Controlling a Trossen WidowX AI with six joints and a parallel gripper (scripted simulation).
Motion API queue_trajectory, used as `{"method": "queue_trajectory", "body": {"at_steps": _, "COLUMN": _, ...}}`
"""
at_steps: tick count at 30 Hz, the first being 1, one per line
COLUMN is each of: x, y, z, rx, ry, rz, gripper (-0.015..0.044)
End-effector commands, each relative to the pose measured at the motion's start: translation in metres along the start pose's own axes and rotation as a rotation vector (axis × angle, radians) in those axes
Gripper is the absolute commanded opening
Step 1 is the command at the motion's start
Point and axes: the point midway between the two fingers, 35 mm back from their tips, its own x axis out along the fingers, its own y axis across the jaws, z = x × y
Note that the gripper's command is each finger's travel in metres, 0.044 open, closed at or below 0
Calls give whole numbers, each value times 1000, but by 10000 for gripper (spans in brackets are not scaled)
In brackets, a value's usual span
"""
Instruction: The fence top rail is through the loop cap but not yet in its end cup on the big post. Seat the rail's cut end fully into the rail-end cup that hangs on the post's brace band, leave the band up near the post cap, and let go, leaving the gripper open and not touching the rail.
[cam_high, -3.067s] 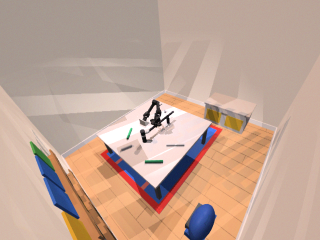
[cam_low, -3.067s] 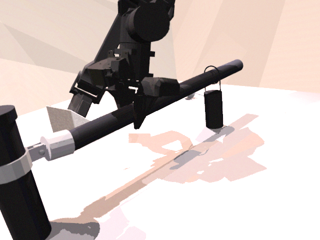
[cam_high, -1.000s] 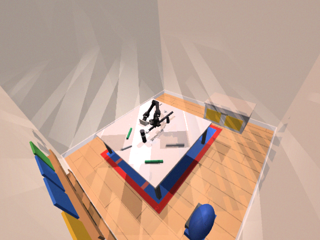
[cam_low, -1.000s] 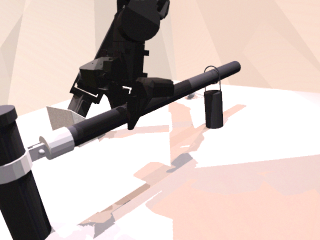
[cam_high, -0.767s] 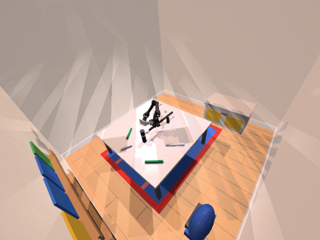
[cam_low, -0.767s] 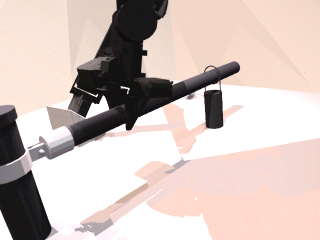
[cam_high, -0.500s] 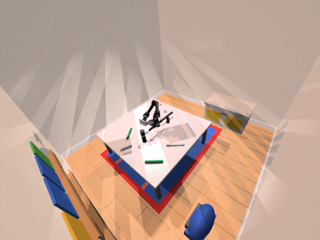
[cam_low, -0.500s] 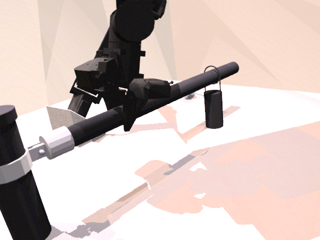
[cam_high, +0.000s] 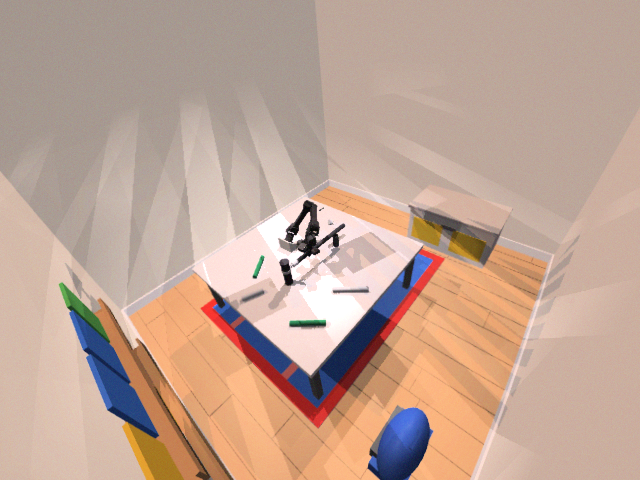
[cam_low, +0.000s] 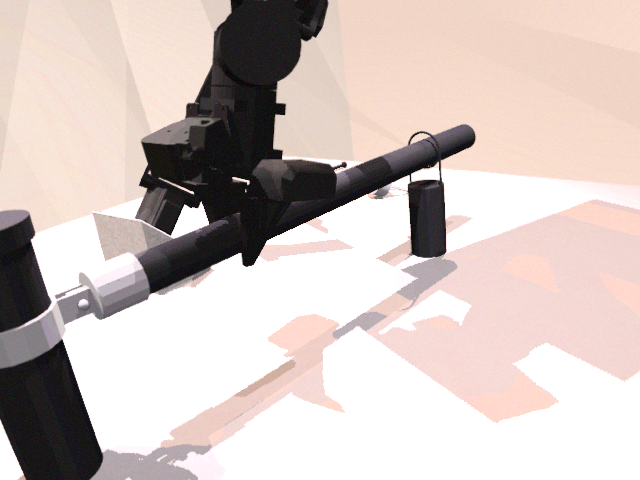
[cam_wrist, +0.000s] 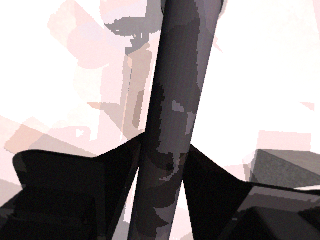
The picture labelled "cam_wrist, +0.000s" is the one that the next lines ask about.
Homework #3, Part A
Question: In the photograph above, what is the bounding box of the dark grey metal pipe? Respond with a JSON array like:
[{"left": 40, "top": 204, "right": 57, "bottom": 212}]
[{"left": 127, "top": 0, "right": 222, "bottom": 240}]

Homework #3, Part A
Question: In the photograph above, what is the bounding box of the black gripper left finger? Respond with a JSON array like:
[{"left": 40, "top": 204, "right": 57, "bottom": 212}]
[{"left": 12, "top": 132, "right": 144, "bottom": 240}]

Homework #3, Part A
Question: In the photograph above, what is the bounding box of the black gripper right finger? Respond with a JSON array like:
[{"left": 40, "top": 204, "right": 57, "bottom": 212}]
[{"left": 183, "top": 143, "right": 320, "bottom": 240}]

